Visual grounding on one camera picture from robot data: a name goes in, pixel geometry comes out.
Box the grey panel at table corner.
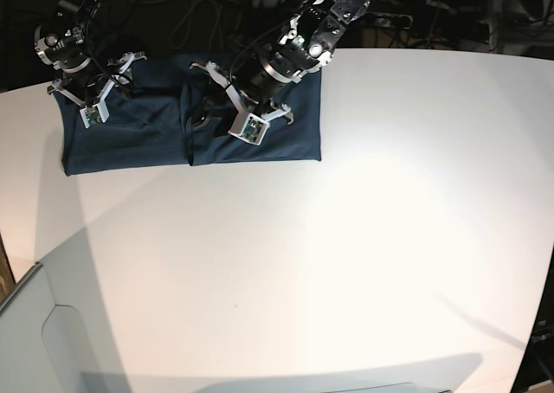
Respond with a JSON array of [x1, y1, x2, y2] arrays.
[[0, 261, 131, 393]]

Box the dark blue T-shirt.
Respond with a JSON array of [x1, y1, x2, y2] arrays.
[[55, 54, 321, 176]]

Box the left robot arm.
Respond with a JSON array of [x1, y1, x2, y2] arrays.
[[190, 0, 370, 145]]

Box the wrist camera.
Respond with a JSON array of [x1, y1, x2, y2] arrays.
[[228, 113, 270, 145], [80, 102, 109, 129]]

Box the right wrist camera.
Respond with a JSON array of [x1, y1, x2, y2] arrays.
[[80, 102, 109, 129]]

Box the grey looped cable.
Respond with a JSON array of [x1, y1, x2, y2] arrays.
[[169, 0, 243, 51]]

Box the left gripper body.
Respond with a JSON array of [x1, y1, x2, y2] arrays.
[[190, 53, 295, 128]]

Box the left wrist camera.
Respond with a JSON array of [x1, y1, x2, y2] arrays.
[[228, 113, 270, 145]]

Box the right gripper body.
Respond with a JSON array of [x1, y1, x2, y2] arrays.
[[47, 51, 147, 116]]

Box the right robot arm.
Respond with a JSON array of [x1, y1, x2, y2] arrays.
[[34, 0, 146, 128]]

